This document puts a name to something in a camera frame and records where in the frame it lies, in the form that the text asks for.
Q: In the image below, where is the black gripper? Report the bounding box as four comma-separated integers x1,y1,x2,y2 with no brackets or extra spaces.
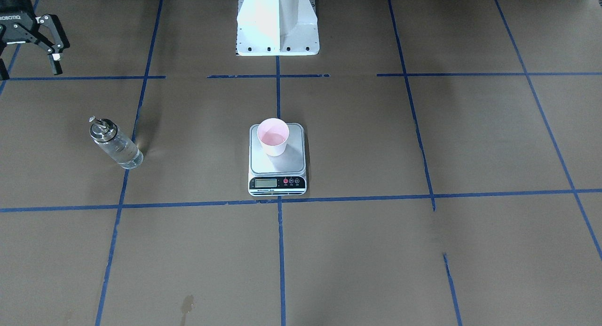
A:
0,0,70,81

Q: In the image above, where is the clear glass sauce bottle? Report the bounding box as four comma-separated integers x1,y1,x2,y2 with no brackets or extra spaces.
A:
89,116,143,169

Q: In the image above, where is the pink paper cup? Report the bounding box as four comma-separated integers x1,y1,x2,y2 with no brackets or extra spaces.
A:
256,118,290,157

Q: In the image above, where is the digital kitchen scale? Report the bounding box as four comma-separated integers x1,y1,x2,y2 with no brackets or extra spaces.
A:
247,123,308,197

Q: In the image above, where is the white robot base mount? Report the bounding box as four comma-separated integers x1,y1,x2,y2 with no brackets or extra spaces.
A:
235,0,320,56

